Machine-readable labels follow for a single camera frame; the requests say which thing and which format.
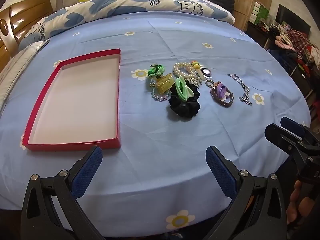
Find blue floral bedsheet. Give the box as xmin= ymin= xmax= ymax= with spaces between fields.
xmin=0 ymin=10 xmax=312 ymax=230

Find person's right hand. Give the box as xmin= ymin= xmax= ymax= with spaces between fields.
xmin=286 ymin=180 xmax=320 ymax=227

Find silver crystal bracelet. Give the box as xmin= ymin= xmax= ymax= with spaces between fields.
xmin=186 ymin=76 xmax=204 ymax=88

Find wooden headboard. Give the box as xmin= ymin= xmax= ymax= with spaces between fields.
xmin=0 ymin=0 xmax=54 ymax=73

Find yellow translucent hair claw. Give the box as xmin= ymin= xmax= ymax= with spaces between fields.
xmin=156 ymin=73 xmax=175 ymax=94

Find clear blue bead bracelet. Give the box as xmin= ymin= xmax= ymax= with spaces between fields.
xmin=149 ymin=76 xmax=168 ymax=103

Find red shallow cardboard box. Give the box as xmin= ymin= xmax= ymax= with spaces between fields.
xmin=22 ymin=48 xmax=121 ymax=152

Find white comb with coloured beads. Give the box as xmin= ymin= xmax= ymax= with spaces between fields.
xmin=190 ymin=60 xmax=212 ymax=81

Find purple hair tie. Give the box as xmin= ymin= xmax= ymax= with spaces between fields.
xmin=216 ymin=84 xmax=232 ymax=98

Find green and white boxes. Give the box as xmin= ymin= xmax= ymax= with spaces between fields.
xmin=251 ymin=1 xmax=270 ymax=25

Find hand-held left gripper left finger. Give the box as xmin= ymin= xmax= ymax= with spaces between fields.
xmin=20 ymin=146 xmax=107 ymax=240

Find light green bow hair tie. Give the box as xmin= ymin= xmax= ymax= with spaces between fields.
xmin=174 ymin=76 xmax=194 ymax=102

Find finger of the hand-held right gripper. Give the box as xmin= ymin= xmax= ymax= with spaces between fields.
xmin=265 ymin=123 xmax=320 ymax=156
xmin=280 ymin=116 xmax=320 ymax=147

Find black monitor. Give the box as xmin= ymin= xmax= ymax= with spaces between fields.
xmin=276 ymin=4 xmax=311 ymax=34

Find black scrunchie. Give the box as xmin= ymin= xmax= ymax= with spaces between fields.
xmin=168 ymin=83 xmax=201 ymax=117

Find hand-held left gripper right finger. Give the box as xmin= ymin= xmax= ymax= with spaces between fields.
xmin=205 ymin=146 xmax=288 ymax=240

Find green braided hair tie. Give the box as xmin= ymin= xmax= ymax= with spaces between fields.
xmin=147 ymin=64 xmax=166 ymax=77

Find silver chain necklace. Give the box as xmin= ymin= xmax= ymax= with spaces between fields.
xmin=227 ymin=73 xmax=253 ymax=105

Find gold wrist watch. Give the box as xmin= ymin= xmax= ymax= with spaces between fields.
xmin=210 ymin=81 xmax=235 ymax=107

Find white pearl bracelet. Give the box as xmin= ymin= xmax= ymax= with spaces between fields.
xmin=172 ymin=62 xmax=198 ymax=78

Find white quilt with blue hearts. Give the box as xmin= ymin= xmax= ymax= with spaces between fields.
xmin=19 ymin=0 xmax=235 ymax=49

